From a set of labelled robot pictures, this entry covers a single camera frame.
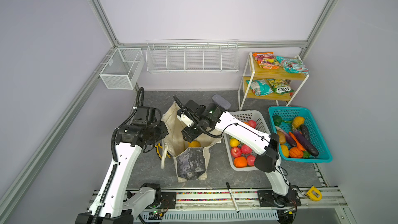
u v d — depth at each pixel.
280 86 0.97
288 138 0.91
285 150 0.85
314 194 0.74
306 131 0.91
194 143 0.88
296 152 0.83
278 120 0.96
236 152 0.84
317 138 0.86
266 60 0.86
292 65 0.79
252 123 0.96
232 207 0.73
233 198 0.74
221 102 1.12
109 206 0.37
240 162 0.79
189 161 0.69
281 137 0.91
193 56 1.01
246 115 0.96
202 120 0.52
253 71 0.81
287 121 1.02
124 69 1.01
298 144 0.89
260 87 0.96
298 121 0.96
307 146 0.85
